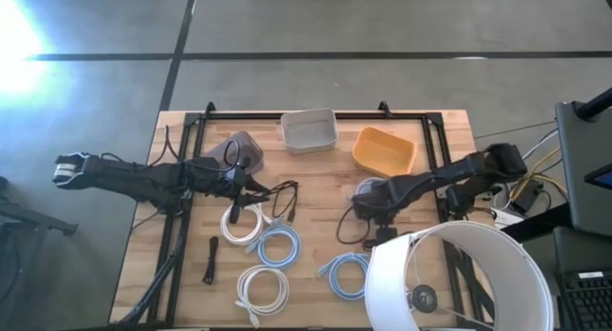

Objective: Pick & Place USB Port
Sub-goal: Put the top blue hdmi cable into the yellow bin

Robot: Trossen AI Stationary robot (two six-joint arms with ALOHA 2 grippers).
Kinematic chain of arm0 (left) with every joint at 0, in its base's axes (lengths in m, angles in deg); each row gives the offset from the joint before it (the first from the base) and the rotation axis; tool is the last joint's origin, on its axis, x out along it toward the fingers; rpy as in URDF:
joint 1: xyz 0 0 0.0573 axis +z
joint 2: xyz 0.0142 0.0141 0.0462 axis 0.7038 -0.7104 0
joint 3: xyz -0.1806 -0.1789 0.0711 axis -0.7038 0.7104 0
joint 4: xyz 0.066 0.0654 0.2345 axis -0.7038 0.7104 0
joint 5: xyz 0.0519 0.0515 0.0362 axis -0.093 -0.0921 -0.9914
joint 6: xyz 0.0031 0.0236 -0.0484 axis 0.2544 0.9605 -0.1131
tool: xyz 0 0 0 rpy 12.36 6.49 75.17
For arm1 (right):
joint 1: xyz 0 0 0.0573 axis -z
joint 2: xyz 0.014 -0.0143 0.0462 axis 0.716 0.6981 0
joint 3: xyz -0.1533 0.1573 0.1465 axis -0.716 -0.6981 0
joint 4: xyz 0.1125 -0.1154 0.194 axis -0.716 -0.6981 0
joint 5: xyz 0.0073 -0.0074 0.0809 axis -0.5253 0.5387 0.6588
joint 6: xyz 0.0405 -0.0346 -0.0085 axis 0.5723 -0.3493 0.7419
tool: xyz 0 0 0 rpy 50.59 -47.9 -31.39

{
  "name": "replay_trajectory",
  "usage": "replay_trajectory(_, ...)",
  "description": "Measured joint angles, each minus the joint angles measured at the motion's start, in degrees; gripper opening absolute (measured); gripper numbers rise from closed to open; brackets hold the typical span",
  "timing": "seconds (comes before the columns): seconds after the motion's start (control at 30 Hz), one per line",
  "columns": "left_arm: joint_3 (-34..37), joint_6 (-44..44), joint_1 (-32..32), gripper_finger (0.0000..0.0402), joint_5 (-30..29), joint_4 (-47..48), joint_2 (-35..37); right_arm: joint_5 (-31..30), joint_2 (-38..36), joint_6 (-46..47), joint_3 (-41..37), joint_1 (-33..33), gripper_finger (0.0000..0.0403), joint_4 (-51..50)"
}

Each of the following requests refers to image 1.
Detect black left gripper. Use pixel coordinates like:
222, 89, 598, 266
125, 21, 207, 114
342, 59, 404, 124
217, 153, 272, 209

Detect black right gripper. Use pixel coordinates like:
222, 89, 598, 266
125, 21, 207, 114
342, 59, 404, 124
352, 177, 402, 253

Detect long black usb cable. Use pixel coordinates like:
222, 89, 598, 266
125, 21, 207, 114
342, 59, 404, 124
257, 179, 300, 225

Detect white cable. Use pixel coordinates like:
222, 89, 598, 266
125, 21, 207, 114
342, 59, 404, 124
233, 264, 292, 330
219, 202, 274, 248

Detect light blue cable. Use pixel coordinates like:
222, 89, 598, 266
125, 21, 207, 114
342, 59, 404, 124
244, 220, 304, 272
316, 252, 371, 302
355, 176, 386, 196

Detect short black usb cable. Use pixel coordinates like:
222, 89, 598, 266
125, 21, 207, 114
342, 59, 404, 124
202, 235, 221, 286

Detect clear grey plastic bin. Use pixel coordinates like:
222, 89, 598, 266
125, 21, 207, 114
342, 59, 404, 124
200, 131, 266, 176

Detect white round lamp shade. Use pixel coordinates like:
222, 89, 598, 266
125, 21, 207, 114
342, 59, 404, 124
363, 219, 556, 331

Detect white plastic bin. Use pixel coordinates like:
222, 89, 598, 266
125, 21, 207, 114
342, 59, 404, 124
279, 107, 340, 156

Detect yellow plastic bin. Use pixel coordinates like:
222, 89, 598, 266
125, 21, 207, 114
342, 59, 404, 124
352, 125, 418, 179

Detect white power strip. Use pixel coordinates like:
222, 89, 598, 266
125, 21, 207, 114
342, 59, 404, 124
491, 208, 526, 231

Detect black power box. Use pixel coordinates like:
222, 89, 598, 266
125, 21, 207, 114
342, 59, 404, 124
508, 179, 545, 214

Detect dark grey monitor back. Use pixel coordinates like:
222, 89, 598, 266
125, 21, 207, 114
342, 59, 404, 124
554, 99, 612, 238

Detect black keyboard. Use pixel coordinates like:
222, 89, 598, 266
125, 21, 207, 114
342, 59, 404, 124
557, 271, 612, 331

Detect black tripod leg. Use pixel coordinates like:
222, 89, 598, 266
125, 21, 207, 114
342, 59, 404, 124
0, 176, 78, 237

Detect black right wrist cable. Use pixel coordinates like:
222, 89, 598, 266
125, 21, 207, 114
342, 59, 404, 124
336, 207, 373, 247

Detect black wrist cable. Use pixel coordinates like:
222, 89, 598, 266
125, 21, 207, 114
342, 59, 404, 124
336, 207, 373, 247
164, 124, 241, 175

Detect black metal rig frame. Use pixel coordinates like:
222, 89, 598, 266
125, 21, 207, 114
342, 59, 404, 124
117, 100, 496, 328

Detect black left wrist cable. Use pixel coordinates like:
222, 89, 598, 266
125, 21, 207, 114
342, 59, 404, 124
164, 124, 241, 175

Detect yellow cables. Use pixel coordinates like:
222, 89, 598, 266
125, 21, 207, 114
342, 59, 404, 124
510, 145, 569, 201

